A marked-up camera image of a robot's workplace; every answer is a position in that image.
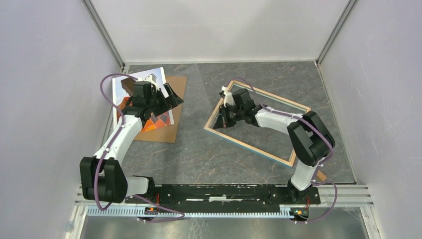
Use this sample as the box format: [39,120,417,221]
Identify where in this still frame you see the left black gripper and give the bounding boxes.
[146,83,183,118]

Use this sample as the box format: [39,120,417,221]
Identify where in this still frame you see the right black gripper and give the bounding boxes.
[213,104,244,129]

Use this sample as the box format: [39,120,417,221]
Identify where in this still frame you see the wooden picture frame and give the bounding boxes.
[204,79,311,167]

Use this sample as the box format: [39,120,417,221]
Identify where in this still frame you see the hot air balloon photo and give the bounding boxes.
[112,67,174,132]

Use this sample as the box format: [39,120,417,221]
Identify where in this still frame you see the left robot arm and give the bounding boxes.
[80,81,184,203]

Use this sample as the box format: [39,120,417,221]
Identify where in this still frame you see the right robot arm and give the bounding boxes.
[213,86,335,203]

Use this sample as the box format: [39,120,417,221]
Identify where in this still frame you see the brown cardboard backing board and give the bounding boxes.
[132,76,188,144]

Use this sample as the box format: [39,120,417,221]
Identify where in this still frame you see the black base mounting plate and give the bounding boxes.
[142,184,321,213]

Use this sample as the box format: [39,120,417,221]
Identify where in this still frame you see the left corner aluminium profile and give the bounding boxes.
[82,0,125,70]

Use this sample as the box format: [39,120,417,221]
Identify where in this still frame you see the corner aluminium profile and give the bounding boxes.
[315,0,358,68]
[82,0,125,70]

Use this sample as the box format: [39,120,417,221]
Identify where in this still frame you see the right corner aluminium profile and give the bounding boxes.
[315,0,358,68]

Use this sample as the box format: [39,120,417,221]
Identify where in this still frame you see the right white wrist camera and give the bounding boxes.
[222,89,234,107]

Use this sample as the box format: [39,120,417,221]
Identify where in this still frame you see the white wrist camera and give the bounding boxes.
[222,89,234,107]
[142,74,158,88]

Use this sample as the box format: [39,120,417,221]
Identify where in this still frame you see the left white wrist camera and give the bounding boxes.
[142,74,158,88]

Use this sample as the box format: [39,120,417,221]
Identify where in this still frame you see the toothed cable duct strip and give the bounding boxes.
[87,206,294,219]

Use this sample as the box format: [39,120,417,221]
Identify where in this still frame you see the aluminium rail frame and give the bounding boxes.
[65,184,381,239]

